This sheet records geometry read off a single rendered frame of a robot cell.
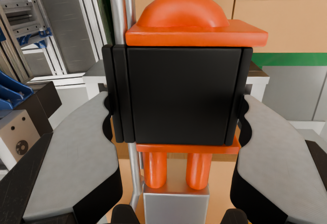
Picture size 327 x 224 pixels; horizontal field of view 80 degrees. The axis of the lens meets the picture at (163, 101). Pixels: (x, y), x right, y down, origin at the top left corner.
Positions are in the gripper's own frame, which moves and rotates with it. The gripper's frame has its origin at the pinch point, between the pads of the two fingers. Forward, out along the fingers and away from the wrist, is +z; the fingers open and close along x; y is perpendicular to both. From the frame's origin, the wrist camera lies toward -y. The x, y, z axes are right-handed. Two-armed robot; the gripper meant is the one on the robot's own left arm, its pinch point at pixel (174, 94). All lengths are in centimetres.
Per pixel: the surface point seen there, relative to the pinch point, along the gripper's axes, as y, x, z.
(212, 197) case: 43, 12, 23
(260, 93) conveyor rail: 29, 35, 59
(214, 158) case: 29.8, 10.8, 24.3
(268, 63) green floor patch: 36, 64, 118
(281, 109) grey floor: 72, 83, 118
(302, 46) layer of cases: 12, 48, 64
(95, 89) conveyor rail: 29, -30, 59
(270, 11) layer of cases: 0, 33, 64
